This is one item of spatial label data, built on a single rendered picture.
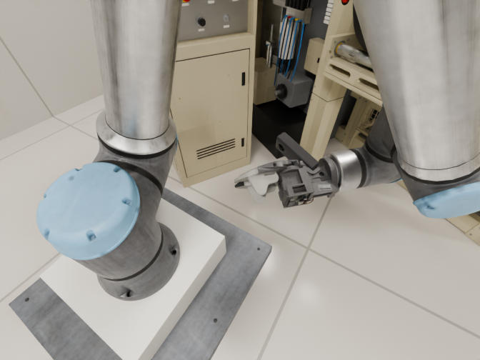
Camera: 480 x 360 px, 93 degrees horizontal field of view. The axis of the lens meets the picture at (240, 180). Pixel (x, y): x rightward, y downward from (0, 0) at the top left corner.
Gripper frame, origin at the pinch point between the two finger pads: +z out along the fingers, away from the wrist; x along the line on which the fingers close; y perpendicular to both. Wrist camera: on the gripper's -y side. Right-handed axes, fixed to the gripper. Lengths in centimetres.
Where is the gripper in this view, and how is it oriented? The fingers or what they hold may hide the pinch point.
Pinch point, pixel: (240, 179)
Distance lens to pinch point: 50.4
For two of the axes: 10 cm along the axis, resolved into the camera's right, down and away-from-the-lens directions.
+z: -9.8, 1.7, -0.7
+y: 1.8, 8.8, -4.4
